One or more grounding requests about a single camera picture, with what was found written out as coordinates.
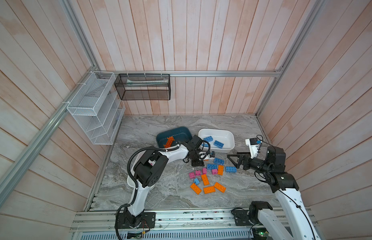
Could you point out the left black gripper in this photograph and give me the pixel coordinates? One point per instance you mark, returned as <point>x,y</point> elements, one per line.
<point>197,163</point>

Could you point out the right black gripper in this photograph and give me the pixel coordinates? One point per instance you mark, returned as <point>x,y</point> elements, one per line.
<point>245,158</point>

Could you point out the long orange lego stack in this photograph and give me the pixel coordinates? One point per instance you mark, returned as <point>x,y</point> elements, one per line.
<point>169,142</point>

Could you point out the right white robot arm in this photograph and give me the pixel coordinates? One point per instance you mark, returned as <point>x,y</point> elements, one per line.
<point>285,188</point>

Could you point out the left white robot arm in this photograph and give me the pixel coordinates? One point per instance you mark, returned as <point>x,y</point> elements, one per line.
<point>146,166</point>

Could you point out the orange lego brick upright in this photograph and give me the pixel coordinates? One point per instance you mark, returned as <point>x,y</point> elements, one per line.
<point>220,170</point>

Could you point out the white bin back right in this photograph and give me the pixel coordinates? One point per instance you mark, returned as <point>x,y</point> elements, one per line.
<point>223,136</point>

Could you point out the white bin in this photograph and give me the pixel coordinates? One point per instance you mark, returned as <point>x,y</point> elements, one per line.
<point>130,182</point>
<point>223,136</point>

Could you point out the orange lego brick bottom right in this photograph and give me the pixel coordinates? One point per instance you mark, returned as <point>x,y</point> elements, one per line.
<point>219,187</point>

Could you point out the orange lego brick centre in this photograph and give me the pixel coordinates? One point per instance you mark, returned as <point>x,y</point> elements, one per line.
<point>205,180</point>

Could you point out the orange lego brick bottom middle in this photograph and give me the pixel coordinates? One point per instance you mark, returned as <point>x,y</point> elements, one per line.
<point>208,190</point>

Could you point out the orange lego brick bottom left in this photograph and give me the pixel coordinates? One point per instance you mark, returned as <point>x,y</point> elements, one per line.
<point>195,188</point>

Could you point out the white bin left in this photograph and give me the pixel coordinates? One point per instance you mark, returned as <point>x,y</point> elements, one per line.
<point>130,182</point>

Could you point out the black mesh basket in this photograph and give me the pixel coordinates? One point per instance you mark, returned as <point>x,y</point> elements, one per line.
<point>143,87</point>

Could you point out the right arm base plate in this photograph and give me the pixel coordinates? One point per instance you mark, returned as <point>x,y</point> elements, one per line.
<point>241,217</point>

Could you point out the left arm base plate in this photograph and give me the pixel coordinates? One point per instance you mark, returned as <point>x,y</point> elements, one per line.
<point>126,220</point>

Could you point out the aluminium front rail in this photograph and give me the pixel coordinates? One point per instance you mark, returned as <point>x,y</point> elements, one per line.
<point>181,219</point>

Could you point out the white wire mesh shelf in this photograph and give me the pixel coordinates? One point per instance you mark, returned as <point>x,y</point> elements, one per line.
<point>96,109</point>

